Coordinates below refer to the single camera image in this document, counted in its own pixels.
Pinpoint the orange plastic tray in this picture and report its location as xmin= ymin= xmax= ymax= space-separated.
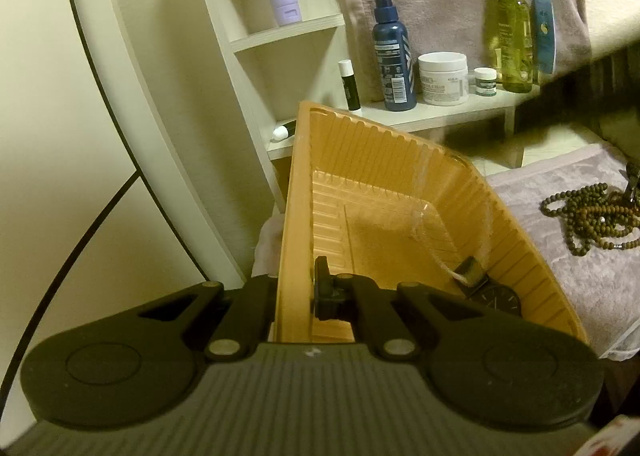
xmin=274 ymin=101 xmax=586 ymax=342

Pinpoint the black wrist watch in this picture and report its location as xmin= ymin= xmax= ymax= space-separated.
xmin=454 ymin=257 xmax=522 ymax=317

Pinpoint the brown wooden bead necklace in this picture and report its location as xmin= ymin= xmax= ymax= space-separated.
xmin=538 ymin=181 xmax=640 ymax=258

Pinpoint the small tube lying down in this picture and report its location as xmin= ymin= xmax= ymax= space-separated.
xmin=271 ymin=120 xmax=296 ymax=143

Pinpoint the black white lip balm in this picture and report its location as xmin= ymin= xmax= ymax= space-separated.
xmin=338 ymin=59 xmax=361 ymax=112

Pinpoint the blue spray bottle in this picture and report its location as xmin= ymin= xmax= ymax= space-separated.
xmin=372 ymin=0 xmax=416 ymax=111

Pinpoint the white cream jar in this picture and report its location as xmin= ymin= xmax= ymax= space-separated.
xmin=418 ymin=52 xmax=469 ymax=106

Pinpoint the mauve fuzzy mat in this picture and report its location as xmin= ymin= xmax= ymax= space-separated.
xmin=487 ymin=144 xmax=639 ymax=362

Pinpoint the small green-label jar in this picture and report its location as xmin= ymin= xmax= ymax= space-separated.
xmin=474 ymin=67 xmax=498 ymax=97

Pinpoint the green olive spray bottle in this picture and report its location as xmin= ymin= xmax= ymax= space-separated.
xmin=497 ymin=0 xmax=533 ymax=94

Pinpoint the white corner shelf unit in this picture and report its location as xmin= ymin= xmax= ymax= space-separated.
xmin=184 ymin=0 xmax=544 ymax=212

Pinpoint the grey-green cushion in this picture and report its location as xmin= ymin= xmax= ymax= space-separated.
xmin=599 ymin=107 xmax=640 ymax=158

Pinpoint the blue white tube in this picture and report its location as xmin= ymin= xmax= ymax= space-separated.
xmin=532 ymin=0 xmax=556 ymax=75

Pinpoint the black cable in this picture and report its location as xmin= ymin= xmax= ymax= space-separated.
xmin=0 ymin=171 xmax=141 ymax=406

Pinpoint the white round mirror frame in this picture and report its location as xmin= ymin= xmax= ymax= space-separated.
xmin=70 ymin=0 xmax=245 ymax=288

